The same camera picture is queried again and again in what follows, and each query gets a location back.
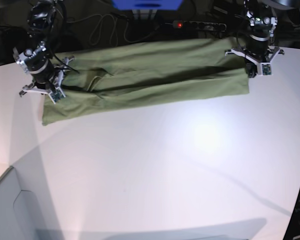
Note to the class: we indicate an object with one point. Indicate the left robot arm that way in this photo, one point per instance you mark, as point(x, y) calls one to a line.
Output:
point(258, 19)

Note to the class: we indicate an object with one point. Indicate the green T-shirt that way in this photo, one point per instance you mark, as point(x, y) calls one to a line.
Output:
point(146, 74)

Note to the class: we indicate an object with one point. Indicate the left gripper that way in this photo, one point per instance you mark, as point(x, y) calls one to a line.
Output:
point(257, 54)

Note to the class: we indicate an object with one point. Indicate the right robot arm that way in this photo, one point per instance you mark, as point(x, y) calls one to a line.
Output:
point(41, 21)

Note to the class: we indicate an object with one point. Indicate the blue box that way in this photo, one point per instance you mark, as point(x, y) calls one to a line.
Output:
point(147, 4)

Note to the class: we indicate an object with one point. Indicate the black power strip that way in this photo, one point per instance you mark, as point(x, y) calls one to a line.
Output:
point(199, 26)

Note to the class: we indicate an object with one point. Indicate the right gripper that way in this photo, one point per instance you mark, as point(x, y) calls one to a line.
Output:
point(47, 77)

